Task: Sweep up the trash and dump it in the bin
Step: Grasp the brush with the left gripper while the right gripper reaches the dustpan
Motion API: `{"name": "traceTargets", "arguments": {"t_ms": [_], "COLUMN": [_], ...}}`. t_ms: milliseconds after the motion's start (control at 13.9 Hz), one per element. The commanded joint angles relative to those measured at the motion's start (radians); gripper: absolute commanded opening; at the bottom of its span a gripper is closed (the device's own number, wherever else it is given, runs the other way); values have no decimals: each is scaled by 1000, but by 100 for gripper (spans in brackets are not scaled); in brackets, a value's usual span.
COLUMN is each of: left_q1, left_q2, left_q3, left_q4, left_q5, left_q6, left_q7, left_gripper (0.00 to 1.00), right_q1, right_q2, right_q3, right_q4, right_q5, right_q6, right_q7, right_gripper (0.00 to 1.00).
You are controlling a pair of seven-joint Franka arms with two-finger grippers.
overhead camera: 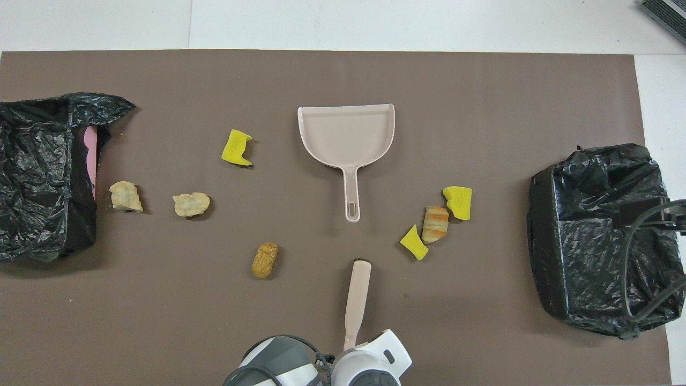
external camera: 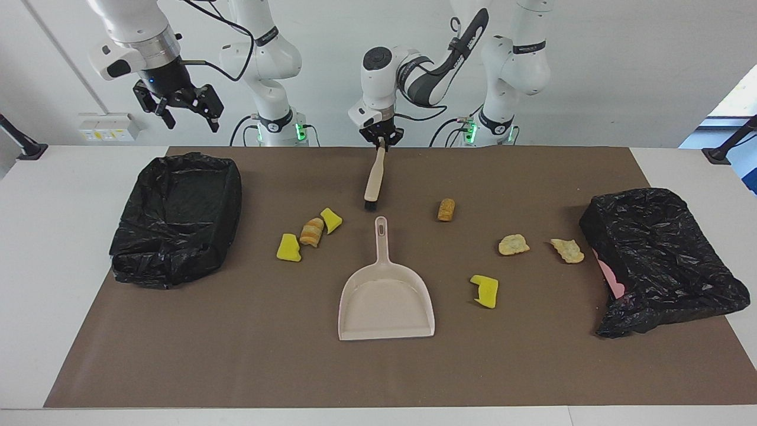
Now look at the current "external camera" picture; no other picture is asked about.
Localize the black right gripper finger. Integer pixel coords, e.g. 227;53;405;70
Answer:
133;82;177;130
195;86;225;132

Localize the beige hand brush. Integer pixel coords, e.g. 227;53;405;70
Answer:
363;137;388;212

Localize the yellow sponge piece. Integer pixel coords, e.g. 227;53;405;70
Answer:
320;207;344;235
276;233;302;263

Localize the striped croissant piece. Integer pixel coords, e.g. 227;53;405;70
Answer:
299;217;325;248

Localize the round pale pastry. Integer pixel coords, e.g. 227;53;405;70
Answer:
498;234;530;256

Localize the beige plastic dustpan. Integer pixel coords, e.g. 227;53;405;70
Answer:
338;216;436;341

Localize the yellow green scouring sponge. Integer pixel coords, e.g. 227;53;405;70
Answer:
470;275;499;309

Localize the elongated ridged pastry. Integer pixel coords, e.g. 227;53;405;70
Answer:
550;238;585;264

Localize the black bag lined bin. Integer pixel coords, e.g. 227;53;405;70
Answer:
109;152;243;289

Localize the pink plastic bin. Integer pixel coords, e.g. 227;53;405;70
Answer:
591;247;626;299

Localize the black crumpled trash bag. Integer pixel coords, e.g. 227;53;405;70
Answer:
578;188;750;339

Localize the black clamp stand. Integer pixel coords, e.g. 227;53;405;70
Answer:
0;114;49;162
702;115;757;165

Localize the brown table mat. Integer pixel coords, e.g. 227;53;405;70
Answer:
43;146;757;409

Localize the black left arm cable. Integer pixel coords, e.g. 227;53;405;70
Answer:
393;17;468;122

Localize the black right base cable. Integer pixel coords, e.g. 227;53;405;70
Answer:
229;114;323;147

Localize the black base cable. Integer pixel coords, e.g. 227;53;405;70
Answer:
229;114;323;147
429;104;487;147

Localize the black left base cable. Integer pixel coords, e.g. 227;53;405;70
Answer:
429;104;487;147

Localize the white wall outlet box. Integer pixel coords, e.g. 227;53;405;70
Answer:
78;112;143;143

